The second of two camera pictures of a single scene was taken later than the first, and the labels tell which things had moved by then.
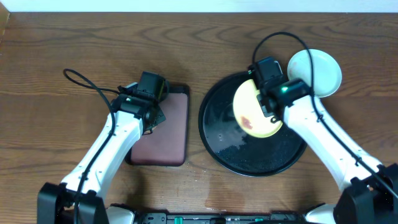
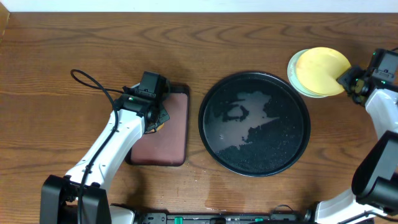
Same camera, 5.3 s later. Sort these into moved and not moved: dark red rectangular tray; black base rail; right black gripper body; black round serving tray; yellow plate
Moved: right black gripper body; yellow plate
Not moved: black round serving tray; black base rail; dark red rectangular tray
